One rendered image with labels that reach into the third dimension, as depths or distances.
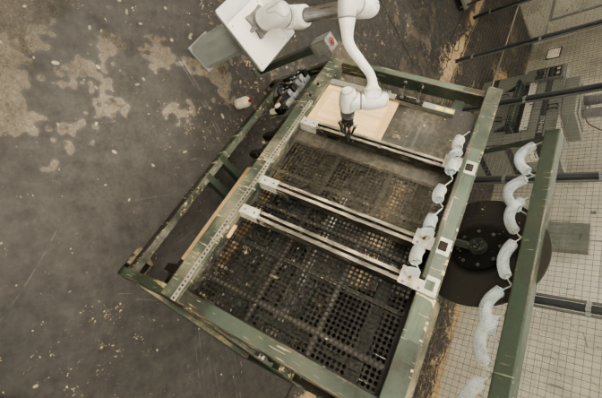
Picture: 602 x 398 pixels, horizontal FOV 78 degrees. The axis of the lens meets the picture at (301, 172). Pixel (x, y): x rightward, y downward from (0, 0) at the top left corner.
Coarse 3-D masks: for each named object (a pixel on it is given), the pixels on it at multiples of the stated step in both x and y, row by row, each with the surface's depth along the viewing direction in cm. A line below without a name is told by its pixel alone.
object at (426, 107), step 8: (336, 80) 292; (360, 88) 284; (392, 96) 275; (400, 104) 274; (408, 104) 270; (424, 104) 267; (432, 104) 266; (432, 112) 266; (440, 112) 262; (448, 112) 260
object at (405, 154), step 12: (312, 120) 265; (312, 132) 267; (324, 132) 260; (336, 132) 256; (360, 144) 251; (372, 144) 246; (384, 144) 246; (396, 156) 243; (408, 156) 237; (420, 156) 238; (432, 156) 235; (432, 168) 235; (444, 168) 229
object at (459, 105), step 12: (456, 108) 271; (420, 192) 233; (420, 204) 228; (420, 216) 224; (276, 252) 219; (396, 252) 211; (264, 276) 211; (372, 312) 193; (276, 324) 197; (372, 324) 190; (360, 360) 181
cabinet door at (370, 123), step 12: (324, 96) 286; (336, 96) 285; (324, 108) 278; (336, 108) 277; (384, 108) 272; (396, 108) 271; (324, 120) 271; (336, 120) 270; (360, 120) 267; (372, 120) 266; (384, 120) 264; (360, 132) 261; (372, 132) 260
